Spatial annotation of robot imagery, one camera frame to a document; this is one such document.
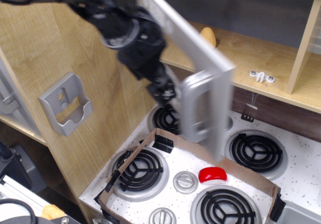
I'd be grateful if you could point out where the brown cardboard fence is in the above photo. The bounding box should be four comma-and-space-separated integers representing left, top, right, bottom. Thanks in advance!
93, 129, 279, 223

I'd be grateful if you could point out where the grey front stove knob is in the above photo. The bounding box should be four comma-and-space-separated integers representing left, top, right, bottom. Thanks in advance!
149, 207, 177, 224

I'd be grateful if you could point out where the black box at left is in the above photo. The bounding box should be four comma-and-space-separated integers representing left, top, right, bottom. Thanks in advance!
1, 142, 47, 193

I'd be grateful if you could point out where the orange object at bottom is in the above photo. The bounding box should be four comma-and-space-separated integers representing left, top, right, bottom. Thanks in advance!
41, 204, 66, 220

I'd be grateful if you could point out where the front left stove burner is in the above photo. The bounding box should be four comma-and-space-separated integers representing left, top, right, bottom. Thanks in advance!
113, 147, 170, 202

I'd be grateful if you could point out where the yellow toy corn cob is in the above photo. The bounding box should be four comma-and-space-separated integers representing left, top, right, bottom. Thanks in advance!
200, 27, 217, 48

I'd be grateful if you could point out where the black braided cable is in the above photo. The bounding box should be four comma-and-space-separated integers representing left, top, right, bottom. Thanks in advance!
0, 198, 38, 224

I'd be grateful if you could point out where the white door latch clip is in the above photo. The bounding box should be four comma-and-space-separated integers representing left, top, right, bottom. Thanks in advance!
249, 70, 275, 83

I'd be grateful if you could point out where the back left stove burner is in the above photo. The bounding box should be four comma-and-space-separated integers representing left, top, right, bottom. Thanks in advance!
147, 104, 181, 135

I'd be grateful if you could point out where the grey fridge door handle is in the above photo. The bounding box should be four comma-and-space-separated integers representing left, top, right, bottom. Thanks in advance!
1, 59, 24, 125

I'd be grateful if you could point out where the grey toy microwave door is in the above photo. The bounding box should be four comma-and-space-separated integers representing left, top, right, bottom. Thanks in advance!
138, 0, 235, 162

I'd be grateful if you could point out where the front right stove burner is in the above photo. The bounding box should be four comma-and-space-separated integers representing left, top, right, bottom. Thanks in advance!
190, 185, 262, 224

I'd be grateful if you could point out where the back right stove burner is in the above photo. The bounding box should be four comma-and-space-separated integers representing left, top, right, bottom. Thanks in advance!
224, 130, 288, 181

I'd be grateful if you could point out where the grey wall phone holder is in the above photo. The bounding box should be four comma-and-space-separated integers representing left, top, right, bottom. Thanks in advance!
39, 72, 93, 136

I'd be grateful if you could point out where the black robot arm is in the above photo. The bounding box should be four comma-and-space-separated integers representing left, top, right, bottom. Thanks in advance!
1, 0, 177, 108

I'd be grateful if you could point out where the stove burner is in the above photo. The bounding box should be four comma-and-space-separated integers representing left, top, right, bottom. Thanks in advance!
190, 185, 262, 224
113, 147, 170, 202
224, 130, 288, 181
147, 104, 181, 135

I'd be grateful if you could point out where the grey stove knob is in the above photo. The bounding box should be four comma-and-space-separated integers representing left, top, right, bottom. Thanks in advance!
149, 207, 177, 224
225, 116, 233, 131
173, 171, 199, 194

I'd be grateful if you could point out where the red toy cheese wheel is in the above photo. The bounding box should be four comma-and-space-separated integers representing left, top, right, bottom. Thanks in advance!
198, 167, 228, 185

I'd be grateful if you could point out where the grey toy sink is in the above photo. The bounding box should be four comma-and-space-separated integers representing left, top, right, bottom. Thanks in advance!
276, 201, 321, 224

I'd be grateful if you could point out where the grey middle stove knob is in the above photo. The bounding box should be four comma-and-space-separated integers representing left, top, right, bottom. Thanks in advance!
173, 171, 199, 194

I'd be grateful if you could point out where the grey back stove knob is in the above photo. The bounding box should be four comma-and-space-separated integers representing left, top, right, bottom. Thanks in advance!
225, 116, 233, 131

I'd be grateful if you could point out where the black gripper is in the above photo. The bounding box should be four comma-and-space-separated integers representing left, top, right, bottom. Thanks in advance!
118, 21, 181, 120

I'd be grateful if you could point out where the hanging toy spatula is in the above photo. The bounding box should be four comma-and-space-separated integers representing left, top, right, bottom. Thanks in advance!
241, 92, 259, 123

